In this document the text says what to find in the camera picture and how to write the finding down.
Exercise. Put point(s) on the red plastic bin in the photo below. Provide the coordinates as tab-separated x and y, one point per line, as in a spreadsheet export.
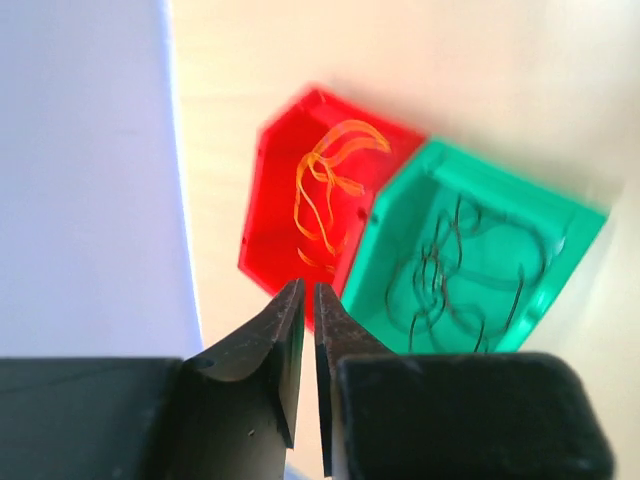
320	163

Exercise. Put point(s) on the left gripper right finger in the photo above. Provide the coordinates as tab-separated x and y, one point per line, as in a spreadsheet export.
448	416

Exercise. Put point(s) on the left green plastic bin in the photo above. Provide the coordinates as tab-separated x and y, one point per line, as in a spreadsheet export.
461	255

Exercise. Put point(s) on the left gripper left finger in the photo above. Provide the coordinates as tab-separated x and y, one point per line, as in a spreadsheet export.
228	412

